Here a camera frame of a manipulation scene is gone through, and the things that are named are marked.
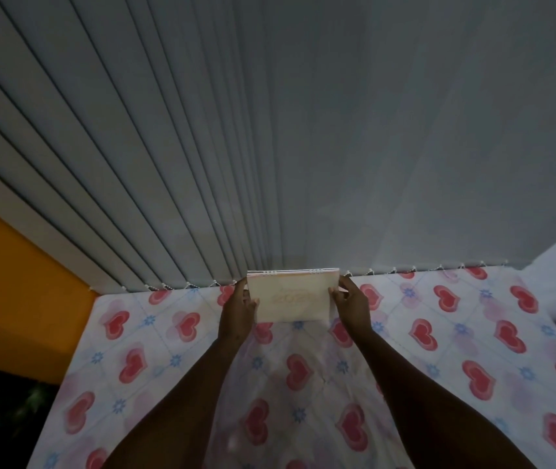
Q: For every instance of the person's left forearm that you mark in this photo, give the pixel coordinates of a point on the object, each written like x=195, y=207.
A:
x=185, y=410

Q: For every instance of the heart-patterned tablecloth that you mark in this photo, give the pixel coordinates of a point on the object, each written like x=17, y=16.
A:
x=454, y=346

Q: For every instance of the person's right hand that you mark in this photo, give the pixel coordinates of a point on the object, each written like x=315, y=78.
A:
x=356, y=310

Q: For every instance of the person's left hand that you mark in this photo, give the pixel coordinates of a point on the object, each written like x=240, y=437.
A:
x=235, y=315

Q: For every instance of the white desk calendar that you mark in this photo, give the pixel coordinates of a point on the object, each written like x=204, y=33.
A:
x=292, y=297

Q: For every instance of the grey vertical blinds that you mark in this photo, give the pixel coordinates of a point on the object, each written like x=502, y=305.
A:
x=258, y=131

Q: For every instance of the person's right forearm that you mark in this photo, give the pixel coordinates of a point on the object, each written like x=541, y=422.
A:
x=434, y=415

